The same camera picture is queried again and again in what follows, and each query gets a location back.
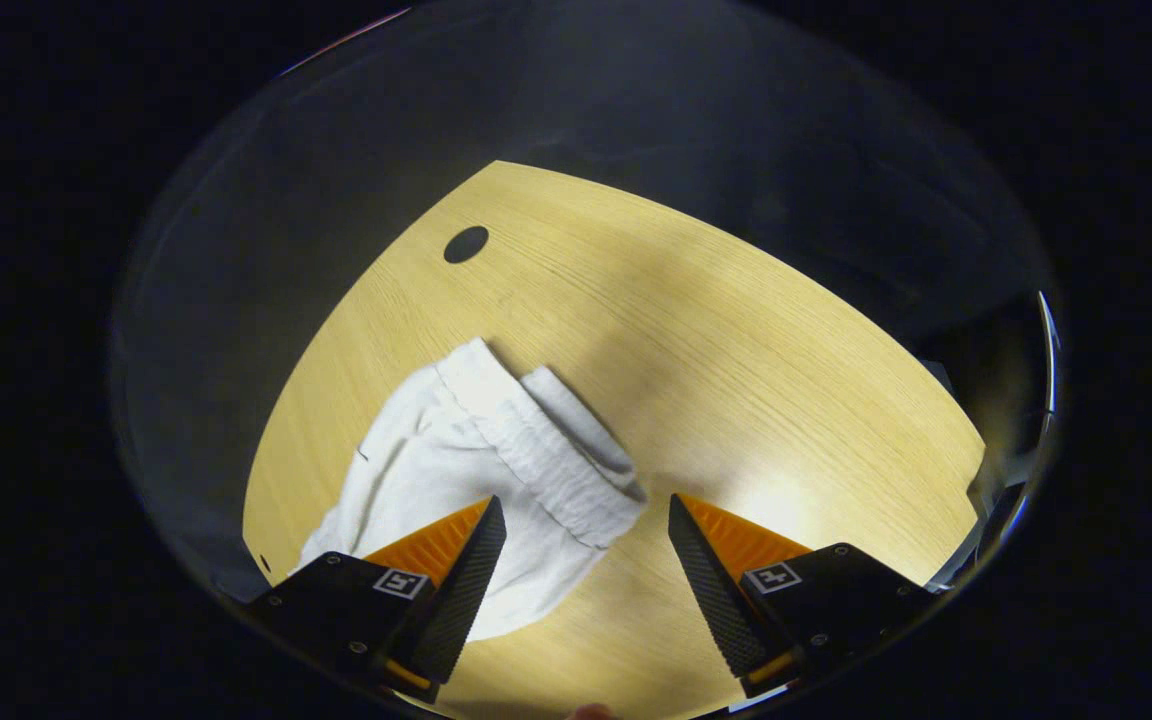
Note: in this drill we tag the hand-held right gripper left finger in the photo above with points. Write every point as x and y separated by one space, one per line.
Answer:
466 580

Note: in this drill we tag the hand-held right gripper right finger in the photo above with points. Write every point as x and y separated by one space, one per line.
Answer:
711 590

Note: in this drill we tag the white jeans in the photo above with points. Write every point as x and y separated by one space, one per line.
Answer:
436 460

